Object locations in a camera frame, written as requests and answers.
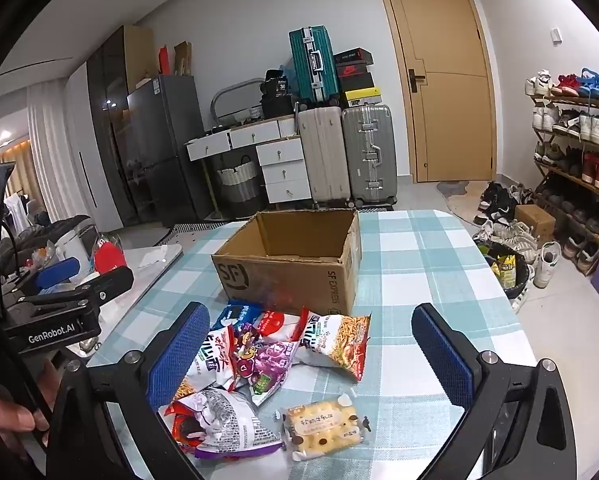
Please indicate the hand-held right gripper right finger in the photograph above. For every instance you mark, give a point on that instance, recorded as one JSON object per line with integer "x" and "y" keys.
{"x": 444, "y": 355}

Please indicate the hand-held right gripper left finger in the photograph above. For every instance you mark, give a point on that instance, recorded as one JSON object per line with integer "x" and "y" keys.
{"x": 179, "y": 355}

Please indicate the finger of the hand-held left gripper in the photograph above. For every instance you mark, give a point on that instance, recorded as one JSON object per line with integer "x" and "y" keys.
{"x": 109, "y": 280}
{"x": 56, "y": 269}

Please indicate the white orange noodle snack packet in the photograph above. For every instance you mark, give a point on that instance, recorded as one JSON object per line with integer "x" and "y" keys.
{"x": 214, "y": 355}

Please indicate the blue white snack packet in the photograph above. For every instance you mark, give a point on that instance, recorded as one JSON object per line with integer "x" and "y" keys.
{"x": 237, "y": 314}

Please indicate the grey white red snack packet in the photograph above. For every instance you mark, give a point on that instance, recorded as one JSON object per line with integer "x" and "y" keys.
{"x": 224, "y": 417}

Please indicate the purple jelly snack packet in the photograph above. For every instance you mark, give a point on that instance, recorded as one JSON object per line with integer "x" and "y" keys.
{"x": 274, "y": 357}

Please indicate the brown cardboard box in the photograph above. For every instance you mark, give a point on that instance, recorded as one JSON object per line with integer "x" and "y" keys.
{"x": 279, "y": 280}

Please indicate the clear yellow biscuit packet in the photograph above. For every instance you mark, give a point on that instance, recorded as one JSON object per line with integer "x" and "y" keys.
{"x": 322, "y": 425}

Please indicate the person's left hand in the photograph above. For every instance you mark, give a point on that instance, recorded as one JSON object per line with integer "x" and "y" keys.
{"x": 9, "y": 412}

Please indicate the clear plastic food bag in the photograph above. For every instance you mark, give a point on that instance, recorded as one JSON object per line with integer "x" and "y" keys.
{"x": 44, "y": 256}

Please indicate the red gift box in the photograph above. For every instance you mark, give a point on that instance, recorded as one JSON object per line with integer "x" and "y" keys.
{"x": 110, "y": 257}

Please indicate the white kettle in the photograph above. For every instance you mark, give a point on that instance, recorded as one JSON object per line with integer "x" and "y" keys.
{"x": 76, "y": 245}

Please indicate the white marble side table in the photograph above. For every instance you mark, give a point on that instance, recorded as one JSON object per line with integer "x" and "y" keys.
{"x": 144, "y": 280}

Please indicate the white tissue paper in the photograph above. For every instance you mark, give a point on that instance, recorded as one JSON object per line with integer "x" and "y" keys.
{"x": 153, "y": 257}

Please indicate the blue white checkered tablecloth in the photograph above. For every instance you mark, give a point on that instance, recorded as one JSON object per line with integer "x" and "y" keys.
{"x": 419, "y": 260}

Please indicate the black trash bin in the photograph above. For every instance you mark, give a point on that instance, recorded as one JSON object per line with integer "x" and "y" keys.
{"x": 514, "y": 285}

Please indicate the white curtain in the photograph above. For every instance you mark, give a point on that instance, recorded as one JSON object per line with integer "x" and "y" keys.
{"x": 54, "y": 150}

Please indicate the pile of sneakers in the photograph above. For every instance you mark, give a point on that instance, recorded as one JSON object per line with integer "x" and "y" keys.
{"x": 509, "y": 232}

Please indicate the grey refrigerator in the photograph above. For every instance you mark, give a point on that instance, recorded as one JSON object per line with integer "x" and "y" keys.
{"x": 169, "y": 150}

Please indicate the beige round rug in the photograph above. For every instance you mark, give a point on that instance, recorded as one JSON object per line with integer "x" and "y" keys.
{"x": 462, "y": 207}

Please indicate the dark glass cabinet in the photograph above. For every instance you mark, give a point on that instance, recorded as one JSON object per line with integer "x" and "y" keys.
{"x": 106, "y": 125}

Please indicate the small cardboard box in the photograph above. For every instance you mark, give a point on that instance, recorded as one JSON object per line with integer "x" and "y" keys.
{"x": 534, "y": 222}

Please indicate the grey white laundry basket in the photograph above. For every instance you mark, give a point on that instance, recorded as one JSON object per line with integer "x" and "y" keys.
{"x": 239, "y": 185}

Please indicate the grey door mat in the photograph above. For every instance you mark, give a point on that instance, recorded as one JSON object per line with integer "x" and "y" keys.
{"x": 452, "y": 187}

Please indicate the white drawer cabinet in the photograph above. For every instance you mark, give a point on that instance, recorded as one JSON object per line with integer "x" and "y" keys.
{"x": 279, "y": 160}

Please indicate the silver suitcase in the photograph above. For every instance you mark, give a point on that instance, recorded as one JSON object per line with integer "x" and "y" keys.
{"x": 369, "y": 155}

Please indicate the red paper bag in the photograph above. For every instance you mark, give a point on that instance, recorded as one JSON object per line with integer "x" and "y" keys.
{"x": 163, "y": 62}

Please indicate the brown paper bag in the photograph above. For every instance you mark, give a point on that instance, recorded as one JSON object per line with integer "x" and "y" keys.
{"x": 182, "y": 60}

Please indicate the beige suitcase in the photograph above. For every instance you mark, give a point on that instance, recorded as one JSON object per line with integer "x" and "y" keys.
{"x": 324, "y": 155}

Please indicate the shoe rack with shoes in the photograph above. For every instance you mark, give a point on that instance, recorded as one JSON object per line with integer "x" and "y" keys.
{"x": 597, "y": 167}

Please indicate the black bag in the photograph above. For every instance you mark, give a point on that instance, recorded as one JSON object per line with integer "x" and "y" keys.
{"x": 277, "y": 92}

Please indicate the wooden shoe rack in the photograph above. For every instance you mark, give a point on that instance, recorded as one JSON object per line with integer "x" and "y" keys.
{"x": 574, "y": 101}

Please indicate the plain black shoe box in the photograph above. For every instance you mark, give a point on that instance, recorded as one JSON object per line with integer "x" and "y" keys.
{"x": 357, "y": 83}

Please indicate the teal suitcase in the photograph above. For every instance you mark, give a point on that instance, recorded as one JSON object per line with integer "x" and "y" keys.
{"x": 312, "y": 65}

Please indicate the black shoe box red stripe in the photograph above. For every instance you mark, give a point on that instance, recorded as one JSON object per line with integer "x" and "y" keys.
{"x": 352, "y": 55}

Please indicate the wooden door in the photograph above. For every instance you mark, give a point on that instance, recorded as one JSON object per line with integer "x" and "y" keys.
{"x": 444, "y": 35}

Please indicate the arched metal frame mirror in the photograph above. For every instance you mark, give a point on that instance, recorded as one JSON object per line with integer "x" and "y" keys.
{"x": 229, "y": 91}

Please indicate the white wall switch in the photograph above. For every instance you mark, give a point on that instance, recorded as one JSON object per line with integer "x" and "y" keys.
{"x": 557, "y": 34}

